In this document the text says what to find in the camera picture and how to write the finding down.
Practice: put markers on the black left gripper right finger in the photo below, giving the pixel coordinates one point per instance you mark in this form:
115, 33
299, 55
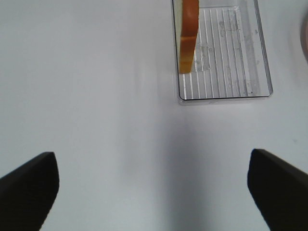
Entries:
279, 190

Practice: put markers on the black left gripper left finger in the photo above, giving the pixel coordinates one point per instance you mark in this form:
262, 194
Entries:
27, 193

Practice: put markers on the bread slice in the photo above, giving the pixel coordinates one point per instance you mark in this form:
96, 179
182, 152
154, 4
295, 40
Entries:
186, 19

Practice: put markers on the clear bread container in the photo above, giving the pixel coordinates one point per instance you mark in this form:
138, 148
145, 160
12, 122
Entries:
230, 60

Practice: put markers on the pink round plate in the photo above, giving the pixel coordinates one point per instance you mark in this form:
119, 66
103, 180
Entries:
304, 35

